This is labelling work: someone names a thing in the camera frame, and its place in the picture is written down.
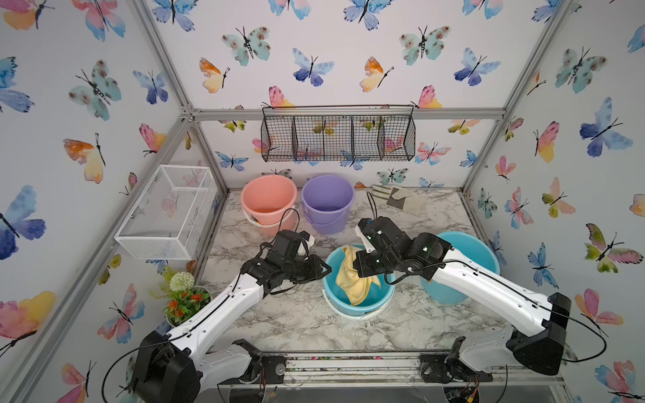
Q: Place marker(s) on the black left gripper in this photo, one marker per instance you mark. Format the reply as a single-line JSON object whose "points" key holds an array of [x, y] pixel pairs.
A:
{"points": [[314, 262]]}

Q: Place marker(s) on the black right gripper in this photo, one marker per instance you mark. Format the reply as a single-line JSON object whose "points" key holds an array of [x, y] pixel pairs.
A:
{"points": [[361, 257]]}

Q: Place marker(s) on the teal bucket with sticker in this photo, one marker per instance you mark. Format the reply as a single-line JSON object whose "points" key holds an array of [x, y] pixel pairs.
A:
{"points": [[376, 302]]}

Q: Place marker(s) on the cream yellow microfibre cloth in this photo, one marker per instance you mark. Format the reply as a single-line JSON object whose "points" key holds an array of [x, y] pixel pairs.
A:
{"points": [[356, 288]]}

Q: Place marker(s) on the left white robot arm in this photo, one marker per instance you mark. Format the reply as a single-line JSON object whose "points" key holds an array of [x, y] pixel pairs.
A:
{"points": [[178, 366]]}

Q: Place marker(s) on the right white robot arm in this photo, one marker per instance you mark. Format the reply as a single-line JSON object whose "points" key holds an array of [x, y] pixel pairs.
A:
{"points": [[536, 329]]}

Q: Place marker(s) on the grey white folded cloth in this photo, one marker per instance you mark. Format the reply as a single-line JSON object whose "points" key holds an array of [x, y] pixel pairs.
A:
{"points": [[399, 198]]}

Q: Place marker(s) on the pink plastic bucket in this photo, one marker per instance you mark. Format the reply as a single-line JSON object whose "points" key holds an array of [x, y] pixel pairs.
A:
{"points": [[269, 204]]}

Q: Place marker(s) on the purple plastic bucket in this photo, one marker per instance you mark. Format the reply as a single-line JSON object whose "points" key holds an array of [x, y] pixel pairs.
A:
{"points": [[326, 203]]}

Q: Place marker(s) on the artificial flower pot plant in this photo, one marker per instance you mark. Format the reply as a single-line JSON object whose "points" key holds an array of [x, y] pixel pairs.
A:
{"points": [[183, 296]]}

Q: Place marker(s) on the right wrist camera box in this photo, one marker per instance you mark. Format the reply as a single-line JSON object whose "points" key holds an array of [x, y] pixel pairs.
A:
{"points": [[368, 246]]}

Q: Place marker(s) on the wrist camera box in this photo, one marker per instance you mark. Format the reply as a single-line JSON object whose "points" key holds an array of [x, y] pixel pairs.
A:
{"points": [[306, 242], [368, 246]]}

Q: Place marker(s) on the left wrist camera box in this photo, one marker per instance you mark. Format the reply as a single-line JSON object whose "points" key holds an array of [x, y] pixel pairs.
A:
{"points": [[306, 242]]}

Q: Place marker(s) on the black wire wall basket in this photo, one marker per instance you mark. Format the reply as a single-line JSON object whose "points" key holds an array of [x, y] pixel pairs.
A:
{"points": [[337, 133]]}

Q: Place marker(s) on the white mesh wall basket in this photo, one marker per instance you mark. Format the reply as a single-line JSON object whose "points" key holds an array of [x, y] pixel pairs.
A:
{"points": [[167, 220]]}

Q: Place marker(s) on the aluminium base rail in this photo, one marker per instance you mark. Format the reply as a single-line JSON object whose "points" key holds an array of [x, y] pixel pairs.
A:
{"points": [[386, 369]]}

